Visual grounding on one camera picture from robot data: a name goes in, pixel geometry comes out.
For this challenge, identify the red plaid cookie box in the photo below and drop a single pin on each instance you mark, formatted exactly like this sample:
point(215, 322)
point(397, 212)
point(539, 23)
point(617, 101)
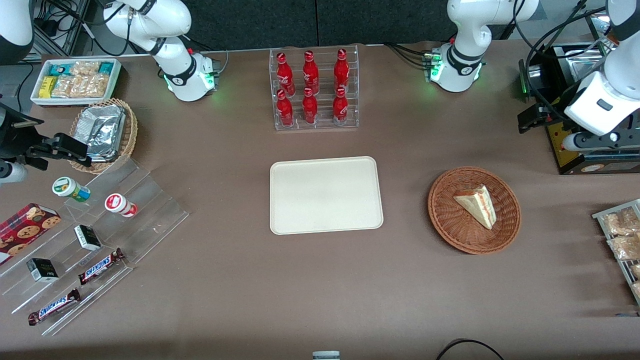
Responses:
point(25, 230)

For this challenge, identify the clear bag of crackers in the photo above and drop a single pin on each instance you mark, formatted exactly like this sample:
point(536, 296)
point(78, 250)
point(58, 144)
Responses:
point(80, 87)
point(85, 68)

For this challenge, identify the white rectangular snack bin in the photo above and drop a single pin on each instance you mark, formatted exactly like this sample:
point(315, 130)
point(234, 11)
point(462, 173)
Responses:
point(37, 97)

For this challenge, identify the snickers chocolate bar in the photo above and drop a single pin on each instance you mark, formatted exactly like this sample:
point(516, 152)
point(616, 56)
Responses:
point(100, 266)
point(54, 306)

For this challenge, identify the small black carton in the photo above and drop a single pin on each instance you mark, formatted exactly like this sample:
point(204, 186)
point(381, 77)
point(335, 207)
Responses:
point(87, 237)
point(42, 270)

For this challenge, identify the red lid snack cup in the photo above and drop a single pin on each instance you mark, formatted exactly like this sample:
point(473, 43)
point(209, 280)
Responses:
point(120, 205)

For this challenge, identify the triangular sandwich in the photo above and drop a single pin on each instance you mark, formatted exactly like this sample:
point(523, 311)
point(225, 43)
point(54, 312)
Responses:
point(477, 205)

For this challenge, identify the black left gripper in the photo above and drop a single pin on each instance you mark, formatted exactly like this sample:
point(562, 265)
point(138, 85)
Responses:
point(549, 111)

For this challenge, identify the clear acrylic bottle rack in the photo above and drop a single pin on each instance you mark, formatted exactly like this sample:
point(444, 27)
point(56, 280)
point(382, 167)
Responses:
point(350, 120)

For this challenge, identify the black glass food display case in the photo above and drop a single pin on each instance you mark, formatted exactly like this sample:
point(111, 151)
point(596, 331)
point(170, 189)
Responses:
point(575, 155)

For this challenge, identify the silver foil packet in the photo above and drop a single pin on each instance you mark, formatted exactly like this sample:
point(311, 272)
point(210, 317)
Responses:
point(102, 130)

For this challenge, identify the yellow snack pack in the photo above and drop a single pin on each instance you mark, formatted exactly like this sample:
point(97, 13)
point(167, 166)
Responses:
point(48, 86)

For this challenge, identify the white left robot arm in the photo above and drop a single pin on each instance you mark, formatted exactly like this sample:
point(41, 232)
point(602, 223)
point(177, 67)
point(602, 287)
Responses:
point(467, 30)

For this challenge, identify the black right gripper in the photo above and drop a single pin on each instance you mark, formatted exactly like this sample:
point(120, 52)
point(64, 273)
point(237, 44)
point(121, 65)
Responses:
point(15, 139)

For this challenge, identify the cream plastic tray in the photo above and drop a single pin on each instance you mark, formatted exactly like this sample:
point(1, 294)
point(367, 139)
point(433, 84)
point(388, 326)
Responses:
point(325, 195)

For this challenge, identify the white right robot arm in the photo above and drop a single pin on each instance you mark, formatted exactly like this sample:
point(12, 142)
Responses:
point(175, 20)

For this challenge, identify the teal snack pack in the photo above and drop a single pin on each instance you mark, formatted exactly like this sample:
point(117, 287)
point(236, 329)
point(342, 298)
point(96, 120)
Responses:
point(59, 70)
point(105, 68)

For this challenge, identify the small grey device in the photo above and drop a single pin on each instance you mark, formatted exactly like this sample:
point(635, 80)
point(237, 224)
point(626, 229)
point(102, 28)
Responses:
point(326, 355)

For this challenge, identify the small oval wicker basket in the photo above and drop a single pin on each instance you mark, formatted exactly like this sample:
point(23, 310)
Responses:
point(130, 132)

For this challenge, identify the large round wicker basket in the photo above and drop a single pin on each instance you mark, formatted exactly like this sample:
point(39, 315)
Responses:
point(450, 220)

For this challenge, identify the red cola bottle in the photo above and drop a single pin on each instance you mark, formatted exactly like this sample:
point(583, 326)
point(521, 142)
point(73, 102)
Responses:
point(310, 70)
point(284, 72)
point(309, 106)
point(284, 107)
point(340, 106)
point(341, 67)

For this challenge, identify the clear acrylic stepped display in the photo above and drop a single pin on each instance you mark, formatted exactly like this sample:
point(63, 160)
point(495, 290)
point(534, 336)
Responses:
point(150, 210)

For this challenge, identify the green lid snack cup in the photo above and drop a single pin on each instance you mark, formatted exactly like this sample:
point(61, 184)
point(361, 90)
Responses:
point(70, 188)

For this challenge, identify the clear bag of pastries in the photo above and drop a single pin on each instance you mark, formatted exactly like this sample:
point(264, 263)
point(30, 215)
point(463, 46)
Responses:
point(625, 247)
point(637, 290)
point(622, 221)
point(636, 271)

